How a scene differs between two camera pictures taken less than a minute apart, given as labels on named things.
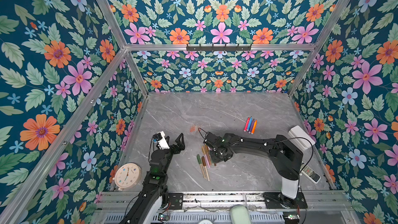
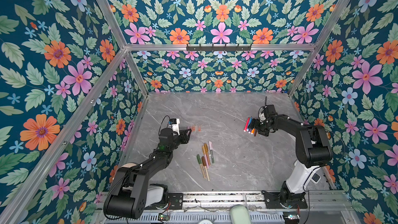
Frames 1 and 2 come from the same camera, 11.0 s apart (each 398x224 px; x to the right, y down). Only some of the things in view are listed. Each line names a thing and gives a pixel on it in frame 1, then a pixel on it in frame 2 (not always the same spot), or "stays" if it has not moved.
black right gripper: x=213 y=159 → x=255 y=124
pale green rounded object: x=239 y=214 stays
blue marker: x=249 y=123 stays
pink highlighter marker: x=246 y=124 stays
